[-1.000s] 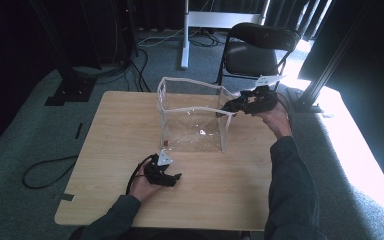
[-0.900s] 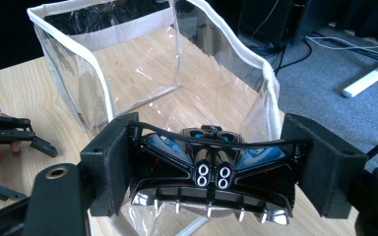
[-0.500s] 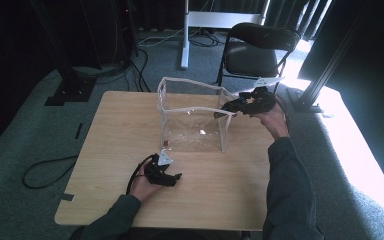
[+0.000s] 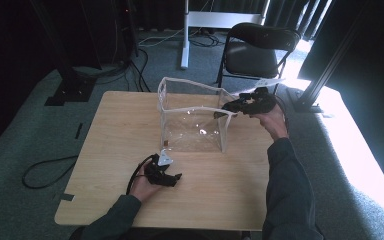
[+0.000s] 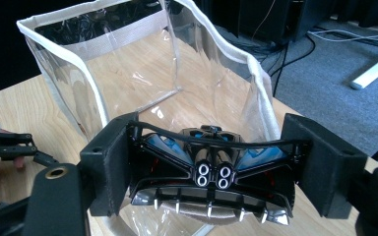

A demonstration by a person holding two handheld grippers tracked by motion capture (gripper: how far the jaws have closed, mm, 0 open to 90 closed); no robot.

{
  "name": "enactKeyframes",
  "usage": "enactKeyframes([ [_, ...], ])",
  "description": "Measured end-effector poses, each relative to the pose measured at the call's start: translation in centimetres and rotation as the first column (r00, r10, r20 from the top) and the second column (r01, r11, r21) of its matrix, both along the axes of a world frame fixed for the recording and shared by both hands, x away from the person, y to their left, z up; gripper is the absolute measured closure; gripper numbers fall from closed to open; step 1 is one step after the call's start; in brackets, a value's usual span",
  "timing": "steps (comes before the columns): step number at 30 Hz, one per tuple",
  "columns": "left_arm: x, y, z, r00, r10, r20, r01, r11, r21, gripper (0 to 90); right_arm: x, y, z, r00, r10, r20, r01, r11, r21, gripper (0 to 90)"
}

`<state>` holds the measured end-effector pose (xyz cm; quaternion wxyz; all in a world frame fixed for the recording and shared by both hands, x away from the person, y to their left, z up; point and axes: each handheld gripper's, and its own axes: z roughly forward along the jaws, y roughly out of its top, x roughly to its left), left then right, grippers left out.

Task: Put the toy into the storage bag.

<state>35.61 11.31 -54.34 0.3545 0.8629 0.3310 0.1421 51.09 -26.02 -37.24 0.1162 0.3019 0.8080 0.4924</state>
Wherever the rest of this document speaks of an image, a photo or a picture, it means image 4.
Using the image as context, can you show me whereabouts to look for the person's left hand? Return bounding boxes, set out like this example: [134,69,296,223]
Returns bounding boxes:
[128,164,164,204]

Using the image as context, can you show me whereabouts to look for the thin black floor cables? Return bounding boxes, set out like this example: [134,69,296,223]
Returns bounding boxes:
[189,30,226,48]

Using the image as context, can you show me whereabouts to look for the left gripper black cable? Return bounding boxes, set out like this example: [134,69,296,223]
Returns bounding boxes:
[126,153,158,196]

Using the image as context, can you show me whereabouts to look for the looped black floor cable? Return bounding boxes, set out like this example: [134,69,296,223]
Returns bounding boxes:
[22,154,79,190]

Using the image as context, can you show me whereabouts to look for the clear plastic bag beige trim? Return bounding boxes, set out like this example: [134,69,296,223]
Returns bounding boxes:
[157,76,239,154]

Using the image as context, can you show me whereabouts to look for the black floor cable bundle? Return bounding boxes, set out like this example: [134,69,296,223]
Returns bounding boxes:
[73,48,152,93]

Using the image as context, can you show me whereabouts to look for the white metal desk frame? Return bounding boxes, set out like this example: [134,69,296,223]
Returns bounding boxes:
[180,0,271,70]

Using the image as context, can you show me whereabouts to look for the white floor cable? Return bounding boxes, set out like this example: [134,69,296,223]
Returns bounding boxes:
[138,28,185,47]

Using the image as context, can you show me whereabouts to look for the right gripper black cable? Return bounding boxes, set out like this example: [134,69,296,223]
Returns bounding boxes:
[274,95,290,133]

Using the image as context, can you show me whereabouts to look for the person's right hand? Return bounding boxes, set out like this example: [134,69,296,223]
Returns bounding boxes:
[251,104,289,142]

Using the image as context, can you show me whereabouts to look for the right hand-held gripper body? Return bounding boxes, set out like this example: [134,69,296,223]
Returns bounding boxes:
[239,77,286,116]

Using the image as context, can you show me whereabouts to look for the dark equipment rack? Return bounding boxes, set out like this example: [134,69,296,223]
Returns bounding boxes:
[81,0,138,67]

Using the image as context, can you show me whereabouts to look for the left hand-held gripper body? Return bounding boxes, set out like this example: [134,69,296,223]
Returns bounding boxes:
[144,148,174,186]

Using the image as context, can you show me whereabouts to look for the black stand with flat base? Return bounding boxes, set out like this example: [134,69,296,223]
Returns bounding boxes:
[29,0,97,107]

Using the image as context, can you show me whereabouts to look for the black folding chair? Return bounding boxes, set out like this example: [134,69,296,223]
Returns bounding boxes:
[215,22,302,98]

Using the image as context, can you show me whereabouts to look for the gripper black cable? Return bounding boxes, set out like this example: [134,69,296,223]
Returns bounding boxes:
[274,95,290,133]
[126,153,158,196]

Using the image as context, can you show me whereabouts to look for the black aluminium profile stand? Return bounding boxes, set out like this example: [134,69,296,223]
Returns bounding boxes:
[286,9,369,114]

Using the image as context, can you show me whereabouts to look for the dark curtain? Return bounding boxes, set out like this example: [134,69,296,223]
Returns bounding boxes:
[266,0,384,204]

